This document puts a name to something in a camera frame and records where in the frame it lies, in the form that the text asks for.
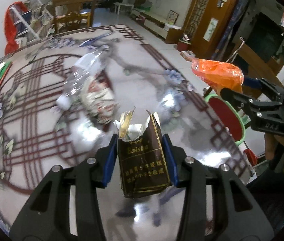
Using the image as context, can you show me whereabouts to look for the dark brown cigarette pack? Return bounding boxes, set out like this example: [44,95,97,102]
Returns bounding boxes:
[114,110,171,199]

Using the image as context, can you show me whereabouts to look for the small white table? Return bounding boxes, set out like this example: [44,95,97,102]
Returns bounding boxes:
[114,2,134,15]

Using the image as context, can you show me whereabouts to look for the crumpled printed paper ball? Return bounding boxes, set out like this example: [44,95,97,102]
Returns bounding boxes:
[80,76,117,124]

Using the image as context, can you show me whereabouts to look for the red green trash bin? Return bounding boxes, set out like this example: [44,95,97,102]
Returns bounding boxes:
[204,94,246,146]

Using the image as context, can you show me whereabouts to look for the crushed clear plastic bottle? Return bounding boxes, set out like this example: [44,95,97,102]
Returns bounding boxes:
[56,50,105,110]

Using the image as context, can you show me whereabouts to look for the white magazine rack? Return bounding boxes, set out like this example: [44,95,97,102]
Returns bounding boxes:
[8,0,54,48]

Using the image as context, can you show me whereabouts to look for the orange plastic bag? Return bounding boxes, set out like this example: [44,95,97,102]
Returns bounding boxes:
[191,58,244,95]

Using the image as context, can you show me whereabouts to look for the far wooden chair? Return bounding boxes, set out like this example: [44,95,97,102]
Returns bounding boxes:
[52,0,97,34]

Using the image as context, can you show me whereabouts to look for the tissue box on floor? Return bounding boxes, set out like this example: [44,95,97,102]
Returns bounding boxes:
[180,51,196,61]

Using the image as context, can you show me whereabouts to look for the red cloth on rack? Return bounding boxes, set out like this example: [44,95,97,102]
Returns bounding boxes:
[4,8,18,55]

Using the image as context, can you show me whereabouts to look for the wooden chair beside bin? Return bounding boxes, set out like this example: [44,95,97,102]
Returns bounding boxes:
[231,38,284,99]

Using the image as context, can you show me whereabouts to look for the framed picture on cabinet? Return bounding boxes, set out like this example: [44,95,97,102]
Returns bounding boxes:
[167,10,179,25]

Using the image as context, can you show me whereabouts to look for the white tv cabinet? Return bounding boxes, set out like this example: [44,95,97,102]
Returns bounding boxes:
[130,8,182,44]

